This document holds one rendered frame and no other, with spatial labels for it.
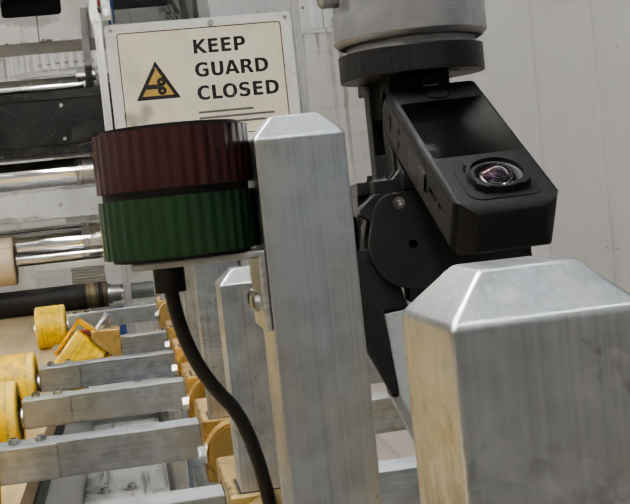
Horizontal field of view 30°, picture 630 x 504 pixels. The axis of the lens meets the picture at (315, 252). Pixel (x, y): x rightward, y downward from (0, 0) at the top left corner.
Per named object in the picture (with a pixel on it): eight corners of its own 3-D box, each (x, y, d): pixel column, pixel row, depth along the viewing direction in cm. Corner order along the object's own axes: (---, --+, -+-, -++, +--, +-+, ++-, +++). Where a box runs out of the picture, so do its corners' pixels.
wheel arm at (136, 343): (360, 325, 180) (358, 306, 180) (364, 327, 177) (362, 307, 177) (121, 355, 174) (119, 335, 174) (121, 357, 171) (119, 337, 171)
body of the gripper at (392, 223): (479, 280, 64) (457, 58, 63) (532, 291, 55) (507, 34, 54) (341, 296, 62) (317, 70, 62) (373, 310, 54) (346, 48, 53)
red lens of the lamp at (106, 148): (244, 182, 48) (238, 129, 48) (261, 178, 43) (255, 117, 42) (98, 197, 47) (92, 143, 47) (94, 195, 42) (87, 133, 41)
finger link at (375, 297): (450, 384, 57) (433, 208, 57) (460, 389, 56) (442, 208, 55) (357, 396, 57) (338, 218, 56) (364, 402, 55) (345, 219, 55)
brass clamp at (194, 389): (234, 401, 130) (230, 356, 130) (247, 423, 117) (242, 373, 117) (179, 408, 129) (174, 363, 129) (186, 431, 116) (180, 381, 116)
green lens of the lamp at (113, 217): (250, 242, 49) (245, 189, 48) (268, 246, 43) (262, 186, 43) (105, 258, 48) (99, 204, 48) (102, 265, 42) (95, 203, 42)
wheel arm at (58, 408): (449, 369, 131) (446, 337, 131) (458, 374, 127) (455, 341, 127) (-8, 429, 123) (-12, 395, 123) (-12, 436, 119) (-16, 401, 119)
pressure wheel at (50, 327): (64, 319, 215) (69, 354, 219) (63, 296, 222) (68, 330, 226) (31, 323, 214) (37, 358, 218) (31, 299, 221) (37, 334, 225)
